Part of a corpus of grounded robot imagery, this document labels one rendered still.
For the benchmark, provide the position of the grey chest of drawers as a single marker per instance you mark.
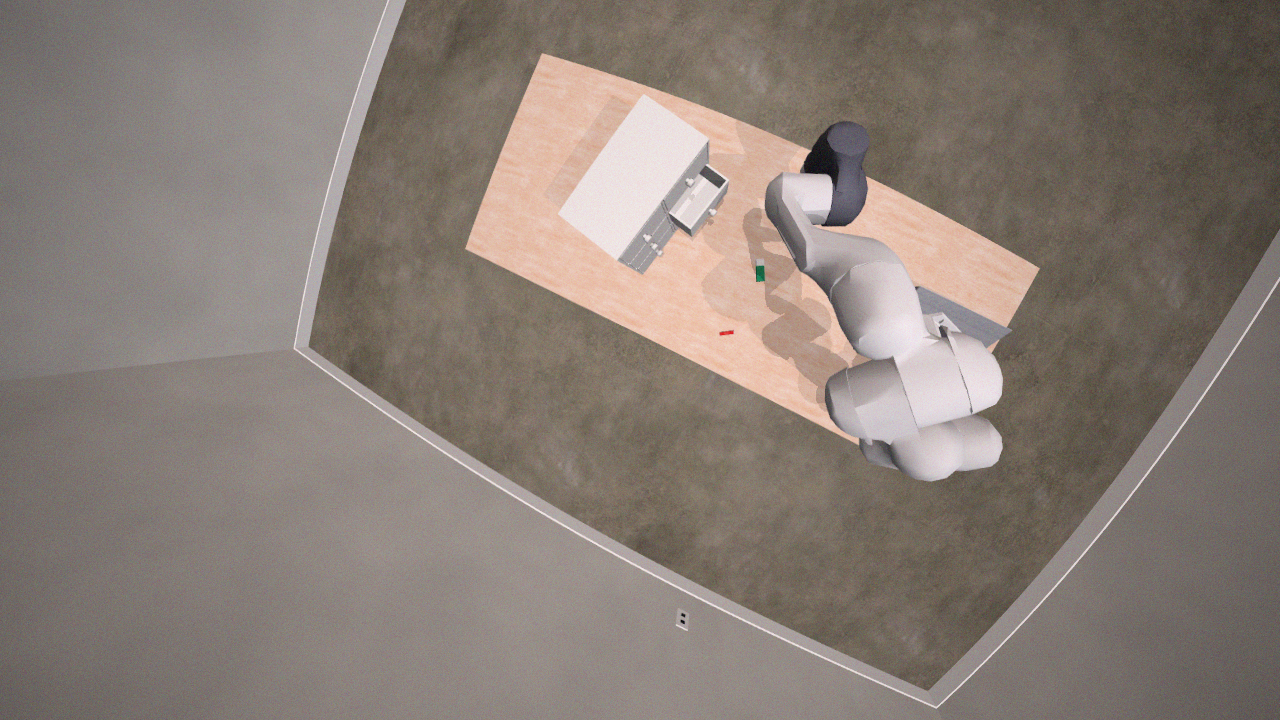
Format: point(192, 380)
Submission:
point(632, 175)

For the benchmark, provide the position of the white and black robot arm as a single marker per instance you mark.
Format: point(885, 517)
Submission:
point(946, 374)

